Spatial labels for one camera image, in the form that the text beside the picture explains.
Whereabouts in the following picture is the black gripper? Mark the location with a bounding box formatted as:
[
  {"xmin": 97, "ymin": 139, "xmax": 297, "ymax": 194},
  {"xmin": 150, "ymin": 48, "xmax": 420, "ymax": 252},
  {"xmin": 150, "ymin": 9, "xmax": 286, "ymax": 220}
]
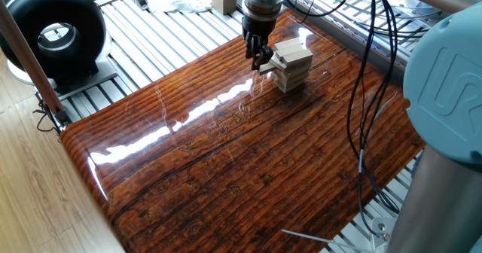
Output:
[{"xmin": 242, "ymin": 15, "xmax": 278, "ymax": 72}]

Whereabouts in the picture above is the wooden jenga block tower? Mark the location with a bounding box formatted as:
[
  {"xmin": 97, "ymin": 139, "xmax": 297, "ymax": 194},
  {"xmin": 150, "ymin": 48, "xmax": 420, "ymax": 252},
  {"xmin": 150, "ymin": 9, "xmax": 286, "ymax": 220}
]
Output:
[{"xmin": 269, "ymin": 37, "xmax": 314, "ymax": 94}]

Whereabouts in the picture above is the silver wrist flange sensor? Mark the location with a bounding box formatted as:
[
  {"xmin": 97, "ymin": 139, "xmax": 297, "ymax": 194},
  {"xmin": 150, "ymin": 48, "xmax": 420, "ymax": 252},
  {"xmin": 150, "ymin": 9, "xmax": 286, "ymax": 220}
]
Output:
[{"xmin": 240, "ymin": 0, "xmax": 287, "ymax": 23}]

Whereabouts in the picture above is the grey aluminium beam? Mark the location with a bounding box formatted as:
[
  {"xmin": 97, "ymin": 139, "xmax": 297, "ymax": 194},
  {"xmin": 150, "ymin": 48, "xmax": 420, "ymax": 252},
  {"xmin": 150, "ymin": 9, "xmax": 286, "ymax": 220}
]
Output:
[{"xmin": 284, "ymin": 0, "xmax": 410, "ymax": 84}]

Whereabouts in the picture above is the silver perforated plate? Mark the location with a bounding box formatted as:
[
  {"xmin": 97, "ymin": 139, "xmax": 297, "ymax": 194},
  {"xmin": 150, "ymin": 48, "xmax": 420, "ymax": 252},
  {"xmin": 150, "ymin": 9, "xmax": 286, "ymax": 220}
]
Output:
[{"xmin": 380, "ymin": 0, "xmax": 449, "ymax": 24}]

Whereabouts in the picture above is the white zip tie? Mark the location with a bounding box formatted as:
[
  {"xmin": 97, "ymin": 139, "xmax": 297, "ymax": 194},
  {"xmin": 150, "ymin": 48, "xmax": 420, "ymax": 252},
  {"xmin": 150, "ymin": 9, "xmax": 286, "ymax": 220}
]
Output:
[{"xmin": 281, "ymin": 229, "xmax": 372, "ymax": 253}]

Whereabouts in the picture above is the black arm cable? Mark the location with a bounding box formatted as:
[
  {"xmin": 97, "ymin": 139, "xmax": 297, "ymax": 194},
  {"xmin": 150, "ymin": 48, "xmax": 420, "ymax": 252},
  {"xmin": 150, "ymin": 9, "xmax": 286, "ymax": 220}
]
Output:
[{"xmin": 284, "ymin": 0, "xmax": 401, "ymax": 237}]

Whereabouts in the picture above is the grey sheathed cable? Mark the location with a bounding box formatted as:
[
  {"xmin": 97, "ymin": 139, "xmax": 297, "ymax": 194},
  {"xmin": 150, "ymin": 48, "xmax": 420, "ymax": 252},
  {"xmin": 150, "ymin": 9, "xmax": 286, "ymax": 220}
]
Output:
[{"xmin": 357, "ymin": 91, "xmax": 398, "ymax": 173}]

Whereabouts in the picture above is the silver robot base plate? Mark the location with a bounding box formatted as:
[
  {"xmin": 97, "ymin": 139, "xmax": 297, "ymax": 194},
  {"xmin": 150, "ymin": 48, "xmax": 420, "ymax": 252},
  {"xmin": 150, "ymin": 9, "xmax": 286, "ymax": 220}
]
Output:
[{"xmin": 371, "ymin": 217, "xmax": 395, "ymax": 248}]

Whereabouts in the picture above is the brown tinted frame post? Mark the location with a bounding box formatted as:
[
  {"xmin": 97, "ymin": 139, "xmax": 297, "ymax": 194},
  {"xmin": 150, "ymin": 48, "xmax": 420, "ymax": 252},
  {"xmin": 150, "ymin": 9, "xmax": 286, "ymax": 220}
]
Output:
[{"xmin": 0, "ymin": 0, "xmax": 72, "ymax": 129}]

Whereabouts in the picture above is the thin black dangling cable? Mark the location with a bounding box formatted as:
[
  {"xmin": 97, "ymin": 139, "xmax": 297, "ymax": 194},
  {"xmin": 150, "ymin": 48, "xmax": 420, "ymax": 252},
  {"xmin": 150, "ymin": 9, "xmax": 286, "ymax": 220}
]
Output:
[{"xmin": 32, "ymin": 98, "xmax": 62, "ymax": 143}]

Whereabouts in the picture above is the black ring device white base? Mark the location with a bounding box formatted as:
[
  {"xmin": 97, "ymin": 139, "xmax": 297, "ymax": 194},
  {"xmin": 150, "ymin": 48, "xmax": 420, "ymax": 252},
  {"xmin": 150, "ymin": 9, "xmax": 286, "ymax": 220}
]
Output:
[{"xmin": 0, "ymin": 0, "xmax": 120, "ymax": 102}]

